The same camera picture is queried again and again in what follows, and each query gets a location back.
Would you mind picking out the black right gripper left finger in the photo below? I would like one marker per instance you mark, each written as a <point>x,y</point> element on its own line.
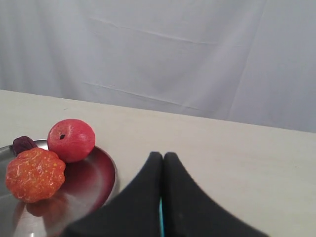
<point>134,212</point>

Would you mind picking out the dark purple toy vegetable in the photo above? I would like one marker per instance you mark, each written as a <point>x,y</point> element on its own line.
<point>22,143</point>

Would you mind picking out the round stainless steel plate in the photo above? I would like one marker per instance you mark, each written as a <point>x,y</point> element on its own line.
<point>89,184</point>

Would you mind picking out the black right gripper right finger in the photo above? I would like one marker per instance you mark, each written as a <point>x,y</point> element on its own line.
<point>189,212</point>

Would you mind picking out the red toy apple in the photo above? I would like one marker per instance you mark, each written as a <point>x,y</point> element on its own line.
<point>71,139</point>

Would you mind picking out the orange bumpy toy fruit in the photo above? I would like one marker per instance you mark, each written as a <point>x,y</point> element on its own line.
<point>35,175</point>

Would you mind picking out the white backdrop cloth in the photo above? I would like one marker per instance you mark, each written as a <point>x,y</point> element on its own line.
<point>250,61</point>

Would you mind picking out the teal toy bone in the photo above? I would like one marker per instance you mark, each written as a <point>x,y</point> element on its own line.
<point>161,219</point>

